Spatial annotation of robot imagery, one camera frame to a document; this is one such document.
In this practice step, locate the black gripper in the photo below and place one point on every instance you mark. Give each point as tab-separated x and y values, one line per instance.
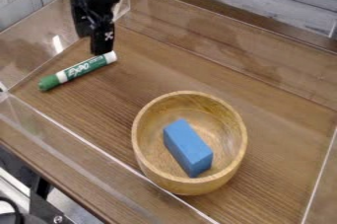
95	10

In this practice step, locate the black metal table bracket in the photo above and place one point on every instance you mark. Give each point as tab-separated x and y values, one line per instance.
40	207

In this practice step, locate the green Expo marker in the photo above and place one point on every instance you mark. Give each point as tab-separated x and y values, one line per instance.
76	70

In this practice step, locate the clear acrylic tray walls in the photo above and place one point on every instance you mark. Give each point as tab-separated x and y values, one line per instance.
176	45

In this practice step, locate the blue rectangular block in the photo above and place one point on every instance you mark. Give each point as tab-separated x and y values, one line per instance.
188	148

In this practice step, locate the brown wooden bowl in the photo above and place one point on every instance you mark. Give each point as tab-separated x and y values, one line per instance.
220	127

